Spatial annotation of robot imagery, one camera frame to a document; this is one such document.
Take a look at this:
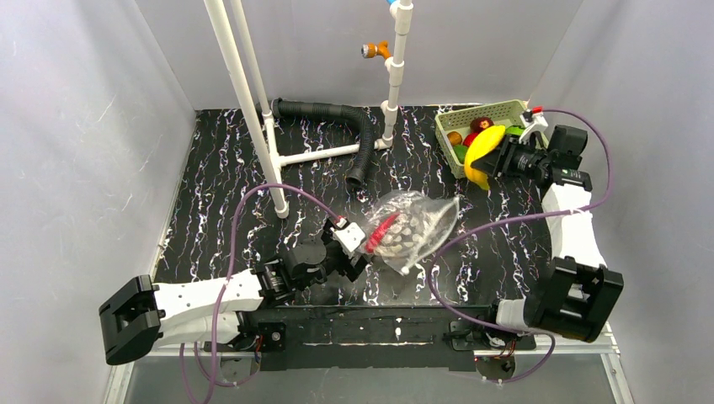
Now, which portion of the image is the yellow fake banana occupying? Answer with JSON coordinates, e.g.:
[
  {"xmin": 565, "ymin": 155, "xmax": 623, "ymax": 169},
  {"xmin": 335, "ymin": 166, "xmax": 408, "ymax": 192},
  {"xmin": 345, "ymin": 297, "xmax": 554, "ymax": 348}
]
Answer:
[{"xmin": 463, "ymin": 125, "xmax": 506, "ymax": 191}]

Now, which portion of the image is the green fake pepper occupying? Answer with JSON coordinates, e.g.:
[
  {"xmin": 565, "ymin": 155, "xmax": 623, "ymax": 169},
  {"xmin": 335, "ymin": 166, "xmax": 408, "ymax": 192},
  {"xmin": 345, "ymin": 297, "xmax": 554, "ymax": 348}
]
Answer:
[{"xmin": 452, "ymin": 145, "xmax": 468, "ymax": 165}]

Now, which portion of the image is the light green fake fruit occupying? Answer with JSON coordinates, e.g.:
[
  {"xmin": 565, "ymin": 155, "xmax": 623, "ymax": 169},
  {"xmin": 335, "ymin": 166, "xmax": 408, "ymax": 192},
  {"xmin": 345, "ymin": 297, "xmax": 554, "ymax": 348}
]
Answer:
[{"xmin": 505, "ymin": 125, "xmax": 525, "ymax": 136}]

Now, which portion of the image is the red fake fruit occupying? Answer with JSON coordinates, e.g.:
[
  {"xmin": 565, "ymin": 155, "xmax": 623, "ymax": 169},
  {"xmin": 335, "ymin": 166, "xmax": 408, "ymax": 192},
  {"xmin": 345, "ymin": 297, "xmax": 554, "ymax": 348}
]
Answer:
[{"xmin": 470, "ymin": 117, "xmax": 494, "ymax": 134}]

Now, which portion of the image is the orange brown fake bread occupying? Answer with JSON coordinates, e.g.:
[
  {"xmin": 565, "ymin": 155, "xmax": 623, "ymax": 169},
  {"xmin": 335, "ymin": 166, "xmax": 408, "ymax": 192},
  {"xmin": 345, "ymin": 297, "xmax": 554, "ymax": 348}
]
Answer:
[{"xmin": 447, "ymin": 131, "xmax": 463, "ymax": 146}]

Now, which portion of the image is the clear zip top bag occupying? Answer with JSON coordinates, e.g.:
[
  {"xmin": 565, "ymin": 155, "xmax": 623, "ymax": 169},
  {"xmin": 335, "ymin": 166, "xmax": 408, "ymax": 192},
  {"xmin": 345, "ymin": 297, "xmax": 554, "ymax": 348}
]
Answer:
[{"xmin": 358, "ymin": 190, "xmax": 460, "ymax": 275}]

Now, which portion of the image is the red fake tomato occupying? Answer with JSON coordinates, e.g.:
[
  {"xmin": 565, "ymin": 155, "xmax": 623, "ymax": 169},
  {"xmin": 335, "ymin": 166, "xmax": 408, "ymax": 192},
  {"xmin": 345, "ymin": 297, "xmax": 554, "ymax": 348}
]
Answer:
[{"xmin": 462, "ymin": 132, "xmax": 479, "ymax": 147}]

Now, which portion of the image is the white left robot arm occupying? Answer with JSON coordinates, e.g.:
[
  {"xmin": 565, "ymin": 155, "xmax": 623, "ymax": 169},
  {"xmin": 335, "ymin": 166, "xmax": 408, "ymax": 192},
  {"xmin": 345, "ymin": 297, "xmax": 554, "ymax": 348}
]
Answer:
[{"xmin": 99, "ymin": 218, "xmax": 368, "ymax": 365}]

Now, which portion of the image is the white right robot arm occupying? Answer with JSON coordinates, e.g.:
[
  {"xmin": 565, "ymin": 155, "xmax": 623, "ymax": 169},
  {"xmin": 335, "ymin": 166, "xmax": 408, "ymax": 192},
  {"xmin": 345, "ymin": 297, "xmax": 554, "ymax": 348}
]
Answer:
[{"xmin": 464, "ymin": 125, "xmax": 624, "ymax": 343}]

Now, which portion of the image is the red fake chili pepper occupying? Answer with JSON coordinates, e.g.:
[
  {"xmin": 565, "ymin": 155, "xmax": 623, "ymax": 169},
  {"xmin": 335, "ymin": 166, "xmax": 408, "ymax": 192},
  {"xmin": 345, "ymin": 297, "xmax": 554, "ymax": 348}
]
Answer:
[{"xmin": 365, "ymin": 213, "xmax": 400, "ymax": 253}]

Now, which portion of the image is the pale green perforated basket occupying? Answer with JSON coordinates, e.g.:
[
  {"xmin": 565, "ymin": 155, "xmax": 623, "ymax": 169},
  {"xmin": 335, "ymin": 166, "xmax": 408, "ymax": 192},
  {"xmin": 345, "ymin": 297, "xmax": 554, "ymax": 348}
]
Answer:
[{"xmin": 435, "ymin": 99, "xmax": 527, "ymax": 179}]

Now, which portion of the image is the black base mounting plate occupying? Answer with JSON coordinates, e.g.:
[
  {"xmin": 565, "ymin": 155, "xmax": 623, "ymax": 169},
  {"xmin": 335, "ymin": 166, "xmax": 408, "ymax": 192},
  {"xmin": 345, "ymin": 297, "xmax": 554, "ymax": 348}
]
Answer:
[{"xmin": 218, "ymin": 306, "xmax": 535, "ymax": 371}]

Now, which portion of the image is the orange spigot valve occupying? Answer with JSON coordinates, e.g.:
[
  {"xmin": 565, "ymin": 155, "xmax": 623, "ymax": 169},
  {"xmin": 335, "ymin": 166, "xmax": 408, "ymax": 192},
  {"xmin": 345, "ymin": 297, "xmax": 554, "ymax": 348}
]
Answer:
[{"xmin": 360, "ymin": 40, "xmax": 392, "ymax": 61}]

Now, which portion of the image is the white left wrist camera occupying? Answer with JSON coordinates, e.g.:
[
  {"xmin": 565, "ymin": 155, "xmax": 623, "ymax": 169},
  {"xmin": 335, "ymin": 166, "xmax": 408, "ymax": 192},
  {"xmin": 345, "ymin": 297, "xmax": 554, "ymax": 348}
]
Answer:
[{"xmin": 333, "ymin": 216, "xmax": 366, "ymax": 258}]

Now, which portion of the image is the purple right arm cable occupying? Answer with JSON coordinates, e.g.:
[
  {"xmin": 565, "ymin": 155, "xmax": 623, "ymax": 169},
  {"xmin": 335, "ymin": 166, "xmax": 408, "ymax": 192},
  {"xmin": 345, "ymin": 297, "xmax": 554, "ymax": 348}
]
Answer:
[{"xmin": 429, "ymin": 109, "xmax": 613, "ymax": 385}]

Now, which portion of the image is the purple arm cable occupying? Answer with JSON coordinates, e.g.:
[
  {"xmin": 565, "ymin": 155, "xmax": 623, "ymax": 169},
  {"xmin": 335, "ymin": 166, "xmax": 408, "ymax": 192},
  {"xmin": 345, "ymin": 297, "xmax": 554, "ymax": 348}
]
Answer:
[
  {"xmin": 178, "ymin": 183, "xmax": 343, "ymax": 404},
  {"xmin": 429, "ymin": 109, "xmax": 613, "ymax": 385}
]

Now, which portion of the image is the black corrugated hose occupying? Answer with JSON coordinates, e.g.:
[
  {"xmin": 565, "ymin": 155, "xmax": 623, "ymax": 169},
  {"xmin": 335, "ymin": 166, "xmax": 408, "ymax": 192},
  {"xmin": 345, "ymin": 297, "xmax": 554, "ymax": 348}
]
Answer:
[{"xmin": 269, "ymin": 97, "xmax": 377, "ymax": 188}]

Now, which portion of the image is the white PVC pipe frame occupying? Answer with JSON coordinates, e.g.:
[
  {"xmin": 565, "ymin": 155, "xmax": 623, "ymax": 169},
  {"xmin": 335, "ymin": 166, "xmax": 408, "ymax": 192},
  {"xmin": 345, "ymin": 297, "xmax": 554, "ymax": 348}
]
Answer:
[{"xmin": 205, "ymin": 1, "xmax": 413, "ymax": 189}]

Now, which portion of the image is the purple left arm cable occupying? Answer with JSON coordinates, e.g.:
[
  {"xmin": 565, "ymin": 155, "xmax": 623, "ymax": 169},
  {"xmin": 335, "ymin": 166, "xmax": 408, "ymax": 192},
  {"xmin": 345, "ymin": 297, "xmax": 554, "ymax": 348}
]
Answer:
[{"xmin": 178, "ymin": 183, "xmax": 343, "ymax": 404}]

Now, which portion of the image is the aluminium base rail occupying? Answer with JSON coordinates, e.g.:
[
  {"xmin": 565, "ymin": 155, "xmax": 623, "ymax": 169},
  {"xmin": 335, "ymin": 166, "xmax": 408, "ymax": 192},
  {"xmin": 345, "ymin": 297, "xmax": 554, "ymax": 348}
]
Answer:
[{"xmin": 103, "ymin": 329, "xmax": 633, "ymax": 403}]

